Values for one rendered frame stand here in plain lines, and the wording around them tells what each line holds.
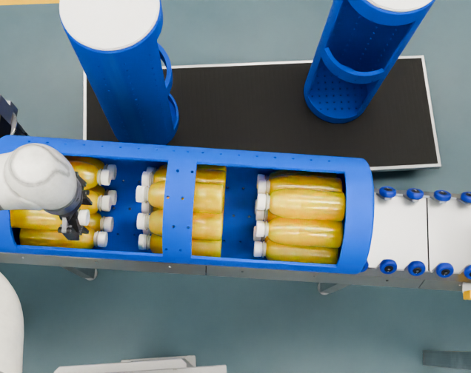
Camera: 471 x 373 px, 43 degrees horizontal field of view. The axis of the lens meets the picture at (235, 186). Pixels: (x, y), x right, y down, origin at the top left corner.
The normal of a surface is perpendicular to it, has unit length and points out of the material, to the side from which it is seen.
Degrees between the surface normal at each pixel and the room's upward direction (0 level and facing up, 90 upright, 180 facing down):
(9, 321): 63
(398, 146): 0
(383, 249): 0
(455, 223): 0
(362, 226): 21
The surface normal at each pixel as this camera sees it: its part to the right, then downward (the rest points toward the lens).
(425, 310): 0.04, -0.25
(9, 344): 0.71, -0.69
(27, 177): 0.12, -0.03
